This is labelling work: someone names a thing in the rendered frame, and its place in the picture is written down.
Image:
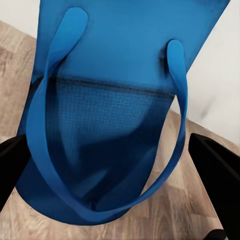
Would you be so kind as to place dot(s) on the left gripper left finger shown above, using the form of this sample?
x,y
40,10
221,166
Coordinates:
x,y
14,156

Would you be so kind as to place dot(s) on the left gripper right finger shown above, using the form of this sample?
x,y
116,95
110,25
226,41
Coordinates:
x,y
219,170

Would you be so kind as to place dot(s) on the sandal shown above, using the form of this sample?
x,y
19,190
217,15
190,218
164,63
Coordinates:
x,y
105,75

